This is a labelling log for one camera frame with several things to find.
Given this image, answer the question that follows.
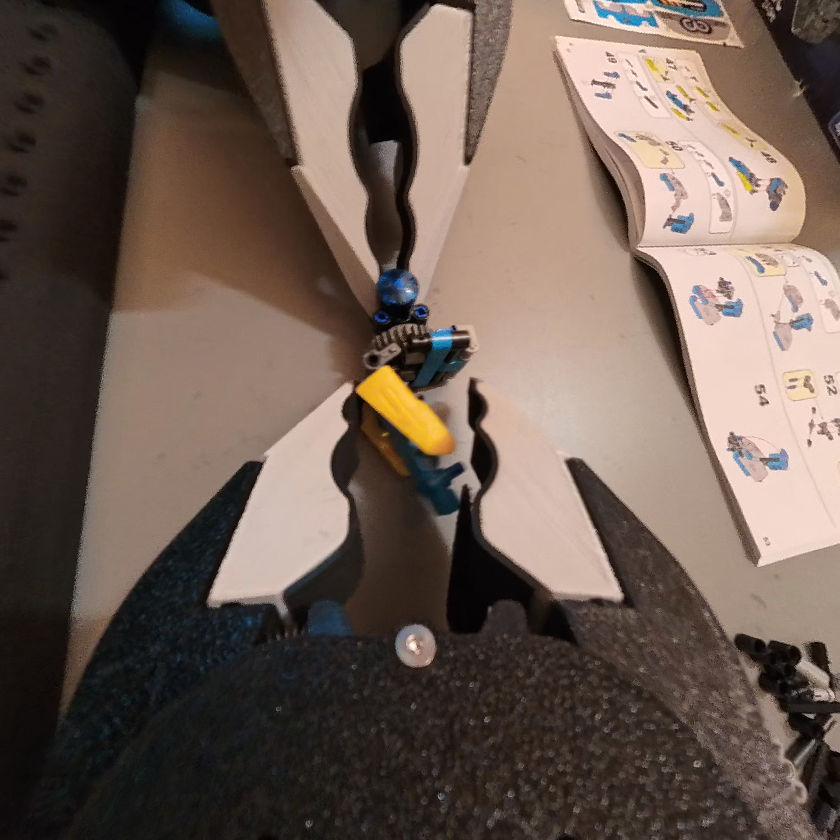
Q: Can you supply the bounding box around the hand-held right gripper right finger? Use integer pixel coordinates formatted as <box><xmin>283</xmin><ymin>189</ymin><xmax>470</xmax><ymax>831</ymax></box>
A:
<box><xmin>468</xmin><ymin>379</ymin><xmax>624</xmax><ymax>605</ymax></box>

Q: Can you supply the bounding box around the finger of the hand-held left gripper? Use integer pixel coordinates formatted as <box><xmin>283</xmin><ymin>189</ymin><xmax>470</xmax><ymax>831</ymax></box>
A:
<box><xmin>261</xmin><ymin>0</ymin><xmax>383</xmax><ymax>311</ymax></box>
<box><xmin>395</xmin><ymin>5</ymin><xmax>475</xmax><ymax>281</ymax></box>

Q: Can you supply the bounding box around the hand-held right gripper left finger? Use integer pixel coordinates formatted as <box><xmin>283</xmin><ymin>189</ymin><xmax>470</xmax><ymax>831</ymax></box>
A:
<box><xmin>206</xmin><ymin>381</ymin><xmax>363</xmax><ymax>607</ymax></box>

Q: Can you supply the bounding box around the grey gear dark-blue ball assembly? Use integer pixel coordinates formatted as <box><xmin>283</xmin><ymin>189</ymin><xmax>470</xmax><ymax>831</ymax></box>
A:
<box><xmin>363</xmin><ymin>268</ymin><xmax>434</xmax><ymax>368</ymax></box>

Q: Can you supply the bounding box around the blue and yellow toy chassis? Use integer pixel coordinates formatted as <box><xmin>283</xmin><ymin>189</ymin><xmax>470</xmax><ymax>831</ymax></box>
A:
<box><xmin>354</xmin><ymin>366</ymin><xmax>468</xmax><ymax>518</ymax></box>

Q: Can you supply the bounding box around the grey desk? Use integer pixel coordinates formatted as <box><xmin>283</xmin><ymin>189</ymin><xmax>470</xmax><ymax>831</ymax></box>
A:
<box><xmin>62</xmin><ymin>0</ymin><xmax>840</xmax><ymax>840</ymax></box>

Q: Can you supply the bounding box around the blue sticker sheet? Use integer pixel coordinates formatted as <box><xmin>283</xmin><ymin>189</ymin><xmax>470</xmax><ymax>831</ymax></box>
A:
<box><xmin>564</xmin><ymin>0</ymin><xmax>746</xmax><ymax>48</ymax></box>

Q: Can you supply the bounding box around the instruction booklet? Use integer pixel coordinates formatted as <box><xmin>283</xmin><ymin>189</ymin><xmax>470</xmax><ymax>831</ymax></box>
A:
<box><xmin>553</xmin><ymin>36</ymin><xmax>840</xmax><ymax>567</ymax></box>

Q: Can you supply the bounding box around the pile of small building pieces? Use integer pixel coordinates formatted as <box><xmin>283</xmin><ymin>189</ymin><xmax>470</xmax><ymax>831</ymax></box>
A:
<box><xmin>734</xmin><ymin>633</ymin><xmax>840</xmax><ymax>840</ymax></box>

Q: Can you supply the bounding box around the black perforated panel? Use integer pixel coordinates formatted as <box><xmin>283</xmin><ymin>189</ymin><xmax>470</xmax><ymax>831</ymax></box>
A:
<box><xmin>0</xmin><ymin>0</ymin><xmax>142</xmax><ymax>840</ymax></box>

